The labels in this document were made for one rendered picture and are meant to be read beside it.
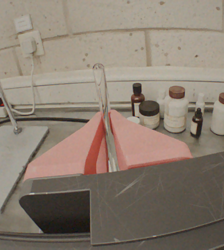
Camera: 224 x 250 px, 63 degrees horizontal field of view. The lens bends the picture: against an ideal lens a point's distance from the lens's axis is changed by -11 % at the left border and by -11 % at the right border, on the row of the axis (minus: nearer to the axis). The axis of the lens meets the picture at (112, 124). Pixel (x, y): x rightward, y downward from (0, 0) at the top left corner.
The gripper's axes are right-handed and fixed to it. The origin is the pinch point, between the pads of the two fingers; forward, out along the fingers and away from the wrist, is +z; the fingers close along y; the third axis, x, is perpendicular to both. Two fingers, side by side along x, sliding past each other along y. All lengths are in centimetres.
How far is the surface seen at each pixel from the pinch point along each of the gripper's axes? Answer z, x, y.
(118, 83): 44.4, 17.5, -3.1
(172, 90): 31.1, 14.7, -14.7
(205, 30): 42, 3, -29
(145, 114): 31.7, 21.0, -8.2
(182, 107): 28.2, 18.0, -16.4
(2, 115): 50, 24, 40
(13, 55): 58, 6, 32
